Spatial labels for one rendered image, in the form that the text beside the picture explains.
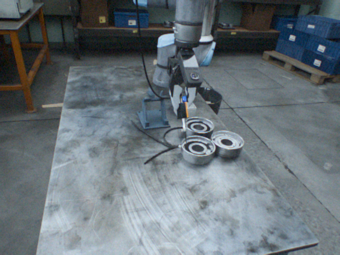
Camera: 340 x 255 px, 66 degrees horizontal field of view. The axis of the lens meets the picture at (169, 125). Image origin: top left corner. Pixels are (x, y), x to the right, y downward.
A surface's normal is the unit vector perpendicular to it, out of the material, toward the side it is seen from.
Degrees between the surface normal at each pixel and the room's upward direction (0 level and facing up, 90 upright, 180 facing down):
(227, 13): 90
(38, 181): 0
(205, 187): 0
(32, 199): 0
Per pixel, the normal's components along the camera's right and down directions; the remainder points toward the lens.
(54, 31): 0.25, 0.52
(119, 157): 0.07, -0.85
